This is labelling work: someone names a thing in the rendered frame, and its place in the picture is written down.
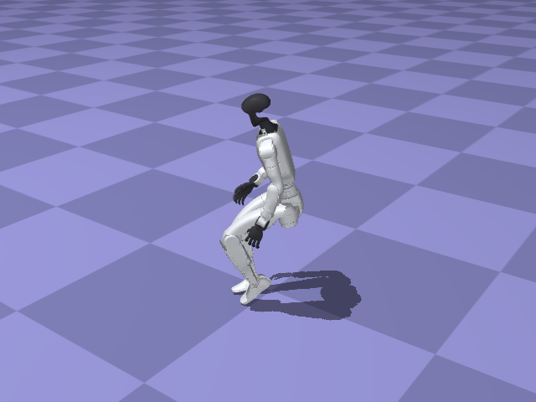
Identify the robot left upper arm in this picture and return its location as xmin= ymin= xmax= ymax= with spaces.
xmin=259 ymin=139 xmax=284 ymax=196

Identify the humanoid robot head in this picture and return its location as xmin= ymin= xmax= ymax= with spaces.
xmin=241 ymin=93 xmax=278 ymax=135

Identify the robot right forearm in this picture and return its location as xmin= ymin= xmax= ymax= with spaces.
xmin=254 ymin=166 xmax=268 ymax=185

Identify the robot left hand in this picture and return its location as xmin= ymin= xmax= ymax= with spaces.
xmin=245 ymin=217 xmax=270 ymax=249

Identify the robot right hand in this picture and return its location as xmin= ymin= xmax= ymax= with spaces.
xmin=233 ymin=174 xmax=259 ymax=205

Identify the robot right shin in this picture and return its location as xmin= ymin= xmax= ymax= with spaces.
xmin=241 ymin=238 xmax=258 ymax=279

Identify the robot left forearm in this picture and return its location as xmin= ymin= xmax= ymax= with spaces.
xmin=257 ymin=185 xmax=280 ymax=228

